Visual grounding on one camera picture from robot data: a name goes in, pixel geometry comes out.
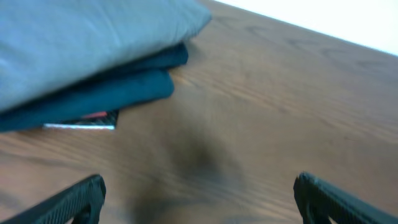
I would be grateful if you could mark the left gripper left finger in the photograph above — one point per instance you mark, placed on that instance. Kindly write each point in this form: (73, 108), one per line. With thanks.
(81, 203)

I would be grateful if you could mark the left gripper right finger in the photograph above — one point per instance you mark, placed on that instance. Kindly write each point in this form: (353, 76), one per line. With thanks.
(321, 202)

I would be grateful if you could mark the grey shorts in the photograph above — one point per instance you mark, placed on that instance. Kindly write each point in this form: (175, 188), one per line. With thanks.
(47, 45)

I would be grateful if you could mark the small card under garment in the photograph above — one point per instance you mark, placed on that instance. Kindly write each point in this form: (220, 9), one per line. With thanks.
(99, 120)

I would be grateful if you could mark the folded dark navy garment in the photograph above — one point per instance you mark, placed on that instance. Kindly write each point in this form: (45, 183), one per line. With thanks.
(144, 80)

